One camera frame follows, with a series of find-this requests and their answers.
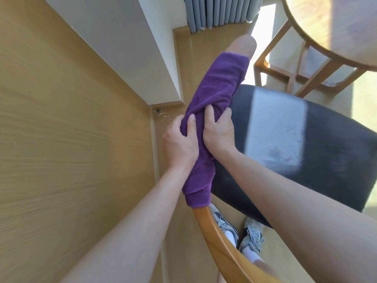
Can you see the person's left white sock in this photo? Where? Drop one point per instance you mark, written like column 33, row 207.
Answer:
column 231, row 240

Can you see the person's right hand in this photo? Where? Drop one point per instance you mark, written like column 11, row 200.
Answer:
column 219, row 135

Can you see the person's white sneaker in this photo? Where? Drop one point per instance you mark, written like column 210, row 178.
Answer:
column 253, row 232
column 222, row 221

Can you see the person's white sock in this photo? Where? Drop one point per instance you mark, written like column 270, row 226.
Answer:
column 231, row 240
column 251, row 254

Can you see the person's left hand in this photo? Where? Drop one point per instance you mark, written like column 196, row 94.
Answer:
column 179, row 144

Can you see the person's left white sneaker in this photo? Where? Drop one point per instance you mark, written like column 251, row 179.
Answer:
column 222, row 221

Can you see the round wooden table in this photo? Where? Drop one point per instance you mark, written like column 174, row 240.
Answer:
column 338, row 26

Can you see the person's right white sock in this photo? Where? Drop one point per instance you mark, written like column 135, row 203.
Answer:
column 251, row 254

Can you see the person's right leg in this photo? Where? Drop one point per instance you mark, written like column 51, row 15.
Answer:
column 265, row 268

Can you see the grey pleated curtain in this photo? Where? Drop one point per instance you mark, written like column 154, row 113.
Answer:
column 224, row 11

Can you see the wooden chair with black seat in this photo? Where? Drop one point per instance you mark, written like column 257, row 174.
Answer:
column 294, row 144

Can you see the person's left forearm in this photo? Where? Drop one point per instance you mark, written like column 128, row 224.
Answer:
column 123, row 232

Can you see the person's right white sneaker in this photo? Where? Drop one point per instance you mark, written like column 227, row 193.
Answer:
column 253, row 232

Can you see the person's right forearm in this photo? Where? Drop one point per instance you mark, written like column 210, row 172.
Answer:
column 306, row 221

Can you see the purple microfibre cloth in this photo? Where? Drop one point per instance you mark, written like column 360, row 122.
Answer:
column 212, row 94

